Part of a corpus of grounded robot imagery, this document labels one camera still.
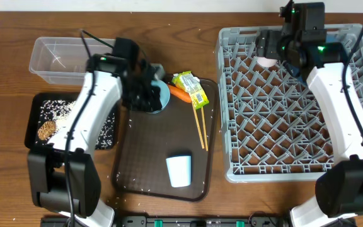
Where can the clear plastic storage bin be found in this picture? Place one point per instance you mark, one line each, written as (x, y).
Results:
(63, 60)

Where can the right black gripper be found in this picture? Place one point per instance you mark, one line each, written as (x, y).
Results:
(267, 41)

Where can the light blue bowl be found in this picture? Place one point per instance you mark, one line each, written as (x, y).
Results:
(165, 94)

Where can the black plastic tray bin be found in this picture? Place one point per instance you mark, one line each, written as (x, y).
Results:
(35, 113)

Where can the brown serving tray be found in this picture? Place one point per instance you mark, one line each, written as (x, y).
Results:
(148, 139)

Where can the orange carrot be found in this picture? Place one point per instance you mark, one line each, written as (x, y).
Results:
(179, 93)

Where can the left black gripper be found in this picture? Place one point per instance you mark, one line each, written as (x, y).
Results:
(153, 104)

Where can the green yellow snack wrapper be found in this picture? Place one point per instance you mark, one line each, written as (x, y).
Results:
(190, 84)

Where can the pink cup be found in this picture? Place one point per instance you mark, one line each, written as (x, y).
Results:
(264, 62)

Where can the brown food scrap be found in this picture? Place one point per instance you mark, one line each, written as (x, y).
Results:
(46, 130)

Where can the dark blue plate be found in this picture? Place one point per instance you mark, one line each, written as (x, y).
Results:
(332, 38)

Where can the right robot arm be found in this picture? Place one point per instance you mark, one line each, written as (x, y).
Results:
(339, 191)

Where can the grey dishwasher rack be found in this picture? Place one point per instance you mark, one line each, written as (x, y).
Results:
(272, 127)

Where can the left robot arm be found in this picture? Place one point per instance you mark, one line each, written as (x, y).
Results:
(63, 176)

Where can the light blue cup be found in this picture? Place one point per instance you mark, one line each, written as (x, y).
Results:
(179, 170)

